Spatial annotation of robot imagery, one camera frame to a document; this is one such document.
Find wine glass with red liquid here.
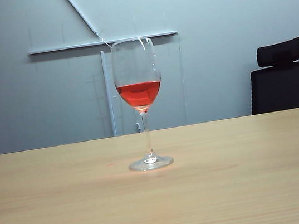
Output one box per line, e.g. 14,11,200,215
107,35,175,174

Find black office chair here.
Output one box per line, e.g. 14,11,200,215
241,36,299,117

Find white vertical post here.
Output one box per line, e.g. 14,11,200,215
100,50,118,137

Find white horizontal wall bar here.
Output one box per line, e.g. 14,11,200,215
27,27,180,58

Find white diagonal wall bar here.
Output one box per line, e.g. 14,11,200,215
61,0,100,41

